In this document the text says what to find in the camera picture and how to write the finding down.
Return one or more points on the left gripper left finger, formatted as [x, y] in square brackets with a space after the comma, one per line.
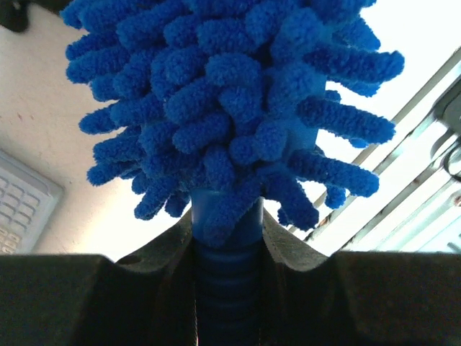
[145, 298]

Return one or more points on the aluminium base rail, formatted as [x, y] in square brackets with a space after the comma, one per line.
[409, 173]

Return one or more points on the black clip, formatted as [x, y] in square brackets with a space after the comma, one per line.
[14, 14]

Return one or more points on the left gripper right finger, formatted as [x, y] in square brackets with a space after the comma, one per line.
[356, 298]

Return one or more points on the blue microfiber duster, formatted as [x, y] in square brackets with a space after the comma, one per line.
[216, 106]

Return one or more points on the yellow grey calculator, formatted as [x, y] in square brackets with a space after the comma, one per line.
[28, 201]

